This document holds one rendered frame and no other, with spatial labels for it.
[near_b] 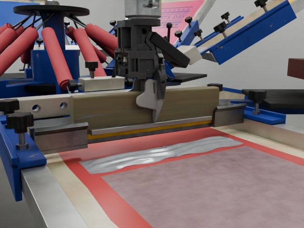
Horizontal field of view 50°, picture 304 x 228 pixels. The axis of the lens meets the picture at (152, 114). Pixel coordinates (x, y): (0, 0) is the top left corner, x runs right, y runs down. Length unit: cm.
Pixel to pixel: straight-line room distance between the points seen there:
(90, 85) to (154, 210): 56
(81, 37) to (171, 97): 66
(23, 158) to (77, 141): 13
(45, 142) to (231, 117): 45
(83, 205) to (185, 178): 17
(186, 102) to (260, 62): 244
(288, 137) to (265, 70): 236
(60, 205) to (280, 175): 37
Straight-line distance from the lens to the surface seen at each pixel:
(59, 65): 114
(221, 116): 80
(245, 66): 327
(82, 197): 49
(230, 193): 51
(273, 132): 80
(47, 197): 43
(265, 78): 311
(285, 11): 122
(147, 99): 66
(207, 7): 225
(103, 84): 95
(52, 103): 86
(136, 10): 66
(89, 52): 123
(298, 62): 169
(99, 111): 64
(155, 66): 66
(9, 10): 261
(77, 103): 63
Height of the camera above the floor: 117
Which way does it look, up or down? 12 degrees down
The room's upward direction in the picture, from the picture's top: straight up
